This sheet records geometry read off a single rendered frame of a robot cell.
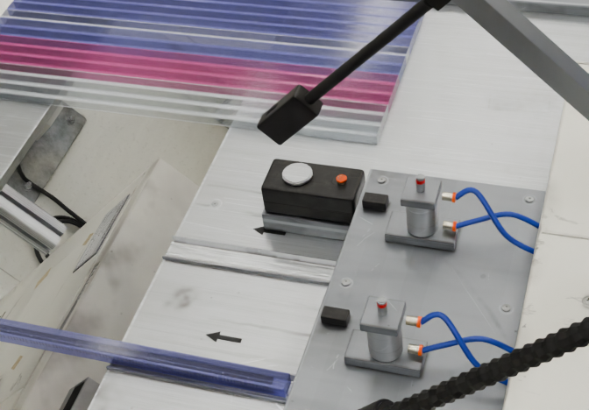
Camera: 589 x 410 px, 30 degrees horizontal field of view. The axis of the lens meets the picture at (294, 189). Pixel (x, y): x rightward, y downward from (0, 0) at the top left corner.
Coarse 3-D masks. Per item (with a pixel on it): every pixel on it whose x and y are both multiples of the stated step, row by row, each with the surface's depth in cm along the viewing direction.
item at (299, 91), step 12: (288, 96) 72; (300, 96) 71; (276, 108) 73; (288, 108) 72; (300, 108) 72; (312, 108) 72; (264, 120) 74; (276, 120) 73; (288, 120) 73; (300, 120) 72; (264, 132) 74; (276, 132) 74; (288, 132) 74
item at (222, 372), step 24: (0, 336) 83; (24, 336) 82; (48, 336) 82; (72, 336) 81; (96, 336) 81; (120, 360) 80; (144, 360) 79; (168, 360) 79; (192, 360) 79; (216, 360) 78; (240, 384) 77; (264, 384) 76; (288, 384) 77
